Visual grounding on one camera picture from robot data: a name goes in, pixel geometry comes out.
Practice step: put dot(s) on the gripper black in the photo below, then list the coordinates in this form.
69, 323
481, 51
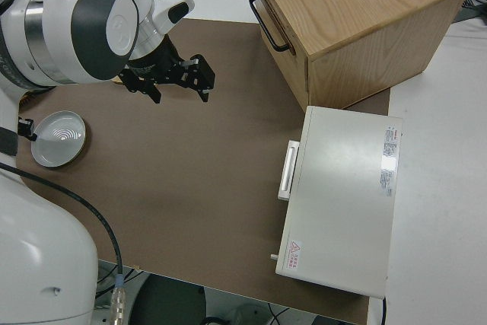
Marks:
154, 62
8, 141

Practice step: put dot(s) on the black round stand base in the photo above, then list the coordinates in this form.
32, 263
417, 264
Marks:
171, 302

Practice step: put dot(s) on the brown table mat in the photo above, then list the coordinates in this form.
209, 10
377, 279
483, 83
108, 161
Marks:
190, 169

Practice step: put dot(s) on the gray ceramic plate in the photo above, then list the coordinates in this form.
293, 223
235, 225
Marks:
59, 142

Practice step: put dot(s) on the wooden drawer box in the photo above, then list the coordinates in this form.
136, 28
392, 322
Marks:
361, 16

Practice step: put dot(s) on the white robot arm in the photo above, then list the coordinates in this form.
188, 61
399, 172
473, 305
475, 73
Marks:
95, 16

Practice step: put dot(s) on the white toaster oven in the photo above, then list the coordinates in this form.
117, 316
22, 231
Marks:
342, 195

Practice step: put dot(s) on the wooden mug tree stand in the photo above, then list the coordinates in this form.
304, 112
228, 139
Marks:
118, 80

